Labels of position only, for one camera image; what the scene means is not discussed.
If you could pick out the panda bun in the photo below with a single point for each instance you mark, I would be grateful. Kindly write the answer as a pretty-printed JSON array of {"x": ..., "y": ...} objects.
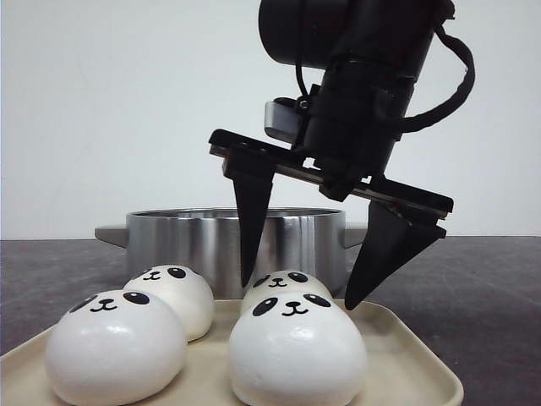
[
  {"x": 282, "y": 281},
  {"x": 187, "y": 292},
  {"x": 296, "y": 348},
  {"x": 114, "y": 348}
]

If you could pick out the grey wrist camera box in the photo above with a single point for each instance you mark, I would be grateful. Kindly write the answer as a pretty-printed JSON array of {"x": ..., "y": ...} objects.
[{"x": 285, "y": 119}]

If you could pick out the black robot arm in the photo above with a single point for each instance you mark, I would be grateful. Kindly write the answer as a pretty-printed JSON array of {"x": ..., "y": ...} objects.
[{"x": 392, "y": 35}]

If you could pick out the stainless steel steamer pot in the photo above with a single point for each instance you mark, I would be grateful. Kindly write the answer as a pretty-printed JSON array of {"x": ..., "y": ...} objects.
[{"x": 311, "y": 240}]

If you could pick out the beige rectangular tray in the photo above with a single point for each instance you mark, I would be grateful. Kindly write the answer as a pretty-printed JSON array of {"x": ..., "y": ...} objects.
[{"x": 402, "y": 369}]

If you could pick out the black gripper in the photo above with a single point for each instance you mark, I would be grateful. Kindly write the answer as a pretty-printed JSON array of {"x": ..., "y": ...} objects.
[{"x": 346, "y": 146}]

